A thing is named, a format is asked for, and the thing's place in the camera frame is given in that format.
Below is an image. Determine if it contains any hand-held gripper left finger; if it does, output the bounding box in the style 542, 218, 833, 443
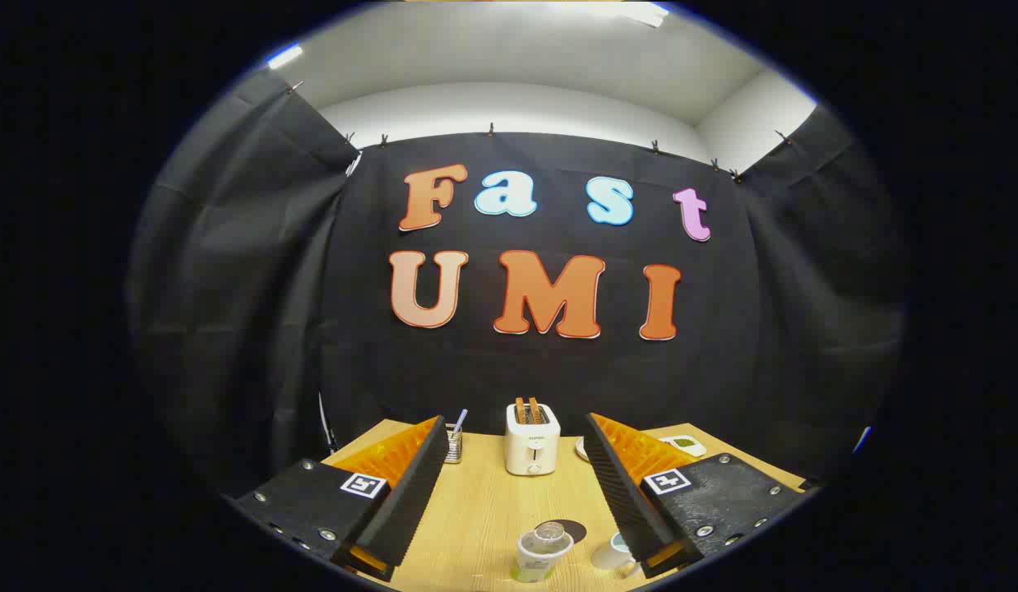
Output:
225, 415, 450, 583

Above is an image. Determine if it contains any white cup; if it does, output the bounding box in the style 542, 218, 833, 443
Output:
591, 532, 641, 574

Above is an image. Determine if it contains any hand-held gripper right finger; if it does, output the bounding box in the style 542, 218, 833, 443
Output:
585, 413, 810, 579

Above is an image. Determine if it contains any dark brown round coaster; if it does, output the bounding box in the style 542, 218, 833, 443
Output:
535, 519, 588, 545

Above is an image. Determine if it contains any clear plastic juice bottle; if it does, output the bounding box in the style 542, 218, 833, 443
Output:
513, 521, 576, 585

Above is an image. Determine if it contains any wooden table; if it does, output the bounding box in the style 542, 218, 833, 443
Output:
324, 419, 808, 592

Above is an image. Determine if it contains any long ceiling light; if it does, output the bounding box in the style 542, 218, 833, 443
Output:
550, 0, 670, 28

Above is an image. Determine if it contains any cream toaster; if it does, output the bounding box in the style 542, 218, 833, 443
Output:
505, 401, 562, 477

